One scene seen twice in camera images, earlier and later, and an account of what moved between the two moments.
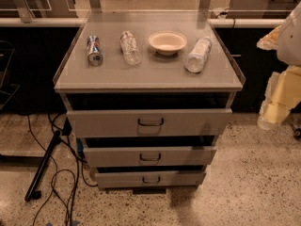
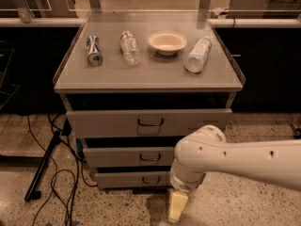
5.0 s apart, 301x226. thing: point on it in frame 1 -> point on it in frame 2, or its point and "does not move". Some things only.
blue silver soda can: (95, 56) does not move
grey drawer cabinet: (150, 93) does not move
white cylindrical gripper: (290, 42) -> (181, 185)
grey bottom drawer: (150, 179) does not move
